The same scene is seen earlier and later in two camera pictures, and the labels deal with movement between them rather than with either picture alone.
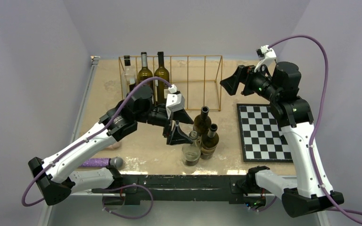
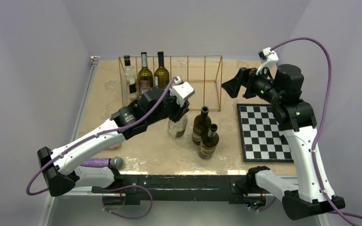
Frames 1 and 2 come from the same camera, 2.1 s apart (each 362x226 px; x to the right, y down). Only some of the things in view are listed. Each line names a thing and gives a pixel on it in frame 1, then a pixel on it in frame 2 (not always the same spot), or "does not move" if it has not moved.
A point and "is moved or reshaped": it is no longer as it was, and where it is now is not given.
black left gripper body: x=167 y=127 -> x=175 y=109
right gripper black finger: x=242 y=73 does not move
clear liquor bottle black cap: x=128 y=76 does not move
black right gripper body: x=256 y=82 does not move
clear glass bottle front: x=191 y=152 is moved or reshaped
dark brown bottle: x=161 y=88 does not move
